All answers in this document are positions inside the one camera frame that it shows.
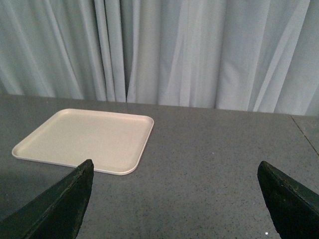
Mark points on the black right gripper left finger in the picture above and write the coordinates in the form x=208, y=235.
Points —
x=57, y=213

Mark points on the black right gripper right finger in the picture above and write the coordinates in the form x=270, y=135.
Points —
x=293, y=207

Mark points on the beige rectangular plastic tray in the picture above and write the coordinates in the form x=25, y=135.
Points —
x=113, y=141

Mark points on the light grey curtain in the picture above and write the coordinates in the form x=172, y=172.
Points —
x=248, y=55

